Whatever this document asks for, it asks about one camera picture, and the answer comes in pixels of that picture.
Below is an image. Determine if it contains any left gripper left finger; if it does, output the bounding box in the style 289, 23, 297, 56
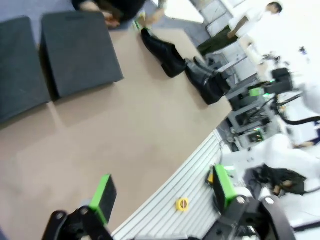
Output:
42, 173, 118, 240

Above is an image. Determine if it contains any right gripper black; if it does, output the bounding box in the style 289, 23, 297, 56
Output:
248, 67, 294, 99

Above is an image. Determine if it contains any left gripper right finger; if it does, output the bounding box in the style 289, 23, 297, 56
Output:
207, 164, 297, 240

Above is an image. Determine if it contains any large black leather shoe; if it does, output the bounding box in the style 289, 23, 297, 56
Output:
140, 27, 188, 79
184, 56, 231, 106

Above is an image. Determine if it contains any black metal shoe stand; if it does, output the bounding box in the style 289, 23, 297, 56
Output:
39, 10, 125, 99
0, 15, 52, 125

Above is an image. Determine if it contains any person's left hand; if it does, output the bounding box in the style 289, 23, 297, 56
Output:
146, 7, 166, 28

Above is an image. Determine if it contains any person's right hand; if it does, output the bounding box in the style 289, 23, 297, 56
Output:
76, 0, 122, 27

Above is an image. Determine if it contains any grey control box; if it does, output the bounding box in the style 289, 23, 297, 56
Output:
226, 107, 275, 153

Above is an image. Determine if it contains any white slatted panel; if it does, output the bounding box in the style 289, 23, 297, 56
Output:
111, 128, 251, 240

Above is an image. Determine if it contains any person in white shirt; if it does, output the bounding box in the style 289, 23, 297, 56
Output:
197, 1, 285, 57

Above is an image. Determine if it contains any large white table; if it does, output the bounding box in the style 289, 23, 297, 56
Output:
163, 0, 208, 25

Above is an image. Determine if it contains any person in black jacket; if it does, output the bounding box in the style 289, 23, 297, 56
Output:
71, 0, 148, 25

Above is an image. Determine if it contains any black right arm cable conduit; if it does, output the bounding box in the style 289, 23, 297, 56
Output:
273, 94, 320, 126

